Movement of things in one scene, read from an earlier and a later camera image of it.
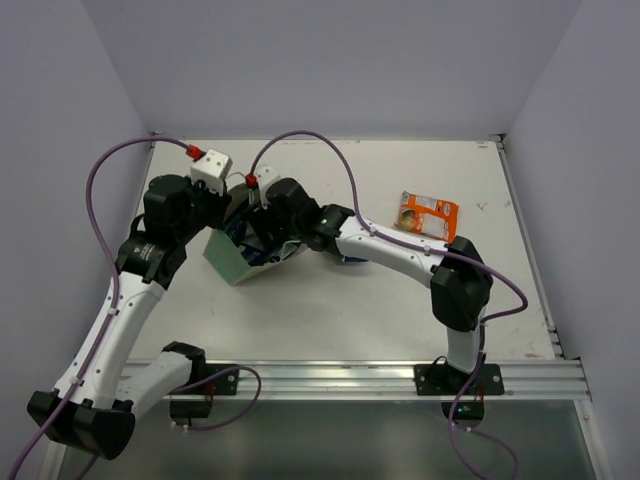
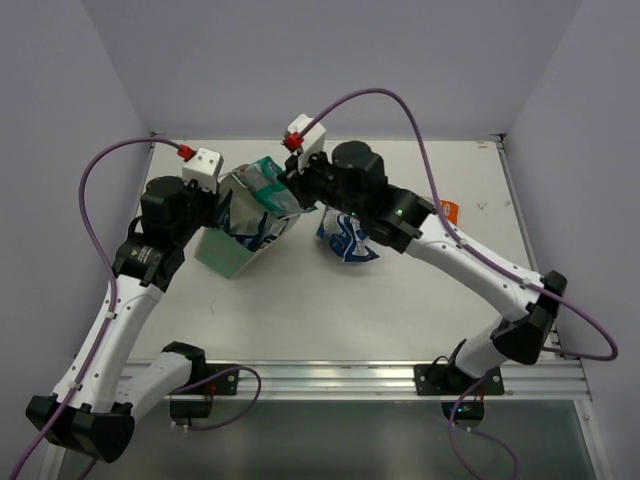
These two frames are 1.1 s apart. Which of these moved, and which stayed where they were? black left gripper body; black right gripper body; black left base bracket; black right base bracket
Moved: black right gripper body
Stayed: black right base bracket; black left base bracket; black left gripper body
